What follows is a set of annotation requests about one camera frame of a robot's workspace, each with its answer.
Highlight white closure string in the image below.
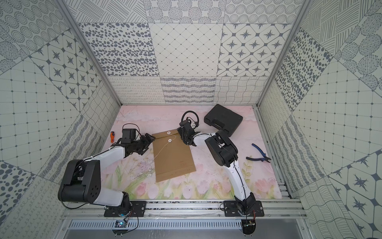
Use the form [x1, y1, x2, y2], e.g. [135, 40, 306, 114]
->
[153, 135, 177, 162]

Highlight brown kraft file bag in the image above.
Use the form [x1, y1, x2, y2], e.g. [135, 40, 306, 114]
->
[152, 129, 196, 183]

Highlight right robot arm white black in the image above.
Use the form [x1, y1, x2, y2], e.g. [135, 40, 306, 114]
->
[177, 119, 256, 216]

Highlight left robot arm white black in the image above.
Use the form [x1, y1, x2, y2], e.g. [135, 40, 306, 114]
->
[58, 133, 155, 216]

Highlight black plastic tool case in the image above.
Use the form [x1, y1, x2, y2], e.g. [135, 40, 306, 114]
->
[204, 104, 243, 137]

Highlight pink floral table mat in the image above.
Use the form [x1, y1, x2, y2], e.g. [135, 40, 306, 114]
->
[100, 106, 282, 200]

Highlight orange handled screwdriver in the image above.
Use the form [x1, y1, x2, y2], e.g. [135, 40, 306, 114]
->
[110, 131, 115, 143]

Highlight black corrugated cable hose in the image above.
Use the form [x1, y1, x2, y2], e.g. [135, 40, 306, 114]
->
[180, 110, 200, 126]

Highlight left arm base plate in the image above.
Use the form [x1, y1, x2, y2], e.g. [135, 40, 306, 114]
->
[103, 201, 147, 218]

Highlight blue handled pliers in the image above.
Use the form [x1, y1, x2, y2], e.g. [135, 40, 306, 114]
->
[246, 143, 272, 163]

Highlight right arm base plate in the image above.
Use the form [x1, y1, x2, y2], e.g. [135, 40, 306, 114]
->
[222, 201, 265, 217]

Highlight aluminium mounting rail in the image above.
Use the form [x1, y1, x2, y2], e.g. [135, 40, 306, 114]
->
[60, 199, 307, 220]

